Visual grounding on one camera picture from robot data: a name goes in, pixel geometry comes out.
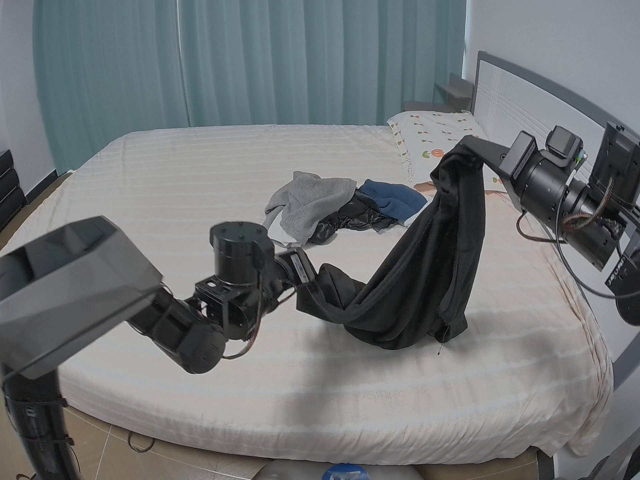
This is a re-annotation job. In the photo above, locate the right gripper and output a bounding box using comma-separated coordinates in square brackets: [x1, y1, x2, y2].
[460, 132, 576, 230]

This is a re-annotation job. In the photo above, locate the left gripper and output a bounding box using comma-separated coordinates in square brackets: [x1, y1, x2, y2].
[272, 248, 321, 300]

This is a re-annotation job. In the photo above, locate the black T-shirt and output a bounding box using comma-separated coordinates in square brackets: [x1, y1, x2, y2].
[298, 143, 488, 357]

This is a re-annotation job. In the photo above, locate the bed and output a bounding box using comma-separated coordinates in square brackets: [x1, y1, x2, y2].
[50, 50, 640, 480]

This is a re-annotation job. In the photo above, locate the white garment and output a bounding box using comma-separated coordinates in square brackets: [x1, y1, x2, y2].
[262, 213, 303, 249]
[400, 207, 428, 229]

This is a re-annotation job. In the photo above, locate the white printed pillow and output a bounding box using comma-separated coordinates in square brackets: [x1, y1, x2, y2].
[387, 110, 490, 189]

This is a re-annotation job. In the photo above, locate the grey garment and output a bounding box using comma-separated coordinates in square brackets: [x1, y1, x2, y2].
[263, 170, 358, 246]

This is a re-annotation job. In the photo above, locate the grey bedside table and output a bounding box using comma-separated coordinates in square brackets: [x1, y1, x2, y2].
[402, 73, 475, 115]

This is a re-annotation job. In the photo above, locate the black shiny garment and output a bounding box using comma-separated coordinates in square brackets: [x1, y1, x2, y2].
[307, 190, 408, 246]

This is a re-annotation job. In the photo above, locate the dark blue garment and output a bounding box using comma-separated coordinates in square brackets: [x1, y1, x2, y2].
[357, 178, 428, 219]

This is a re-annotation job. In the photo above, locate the blue-green curtain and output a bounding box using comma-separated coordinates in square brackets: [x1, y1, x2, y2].
[177, 0, 468, 129]
[32, 0, 183, 176]

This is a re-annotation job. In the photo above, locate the black chest of drawers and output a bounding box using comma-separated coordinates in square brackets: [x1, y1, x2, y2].
[0, 149, 28, 231]

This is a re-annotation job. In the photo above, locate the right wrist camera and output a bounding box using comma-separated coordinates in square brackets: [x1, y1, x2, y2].
[545, 125, 585, 173]

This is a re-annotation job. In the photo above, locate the black cable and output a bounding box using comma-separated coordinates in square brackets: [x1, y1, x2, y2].
[516, 212, 640, 300]

